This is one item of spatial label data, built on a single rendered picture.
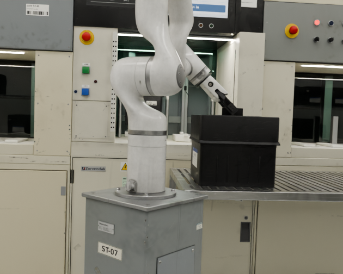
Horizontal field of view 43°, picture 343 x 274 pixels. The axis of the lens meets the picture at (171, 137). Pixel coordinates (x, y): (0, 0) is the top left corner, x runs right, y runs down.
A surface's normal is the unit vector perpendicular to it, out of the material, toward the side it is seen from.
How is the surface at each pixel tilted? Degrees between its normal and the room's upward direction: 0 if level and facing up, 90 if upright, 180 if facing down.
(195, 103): 90
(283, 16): 90
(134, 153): 90
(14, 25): 90
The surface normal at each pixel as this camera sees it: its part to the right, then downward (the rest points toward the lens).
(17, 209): 0.08, 0.06
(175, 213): 0.77, 0.06
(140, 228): -0.65, 0.02
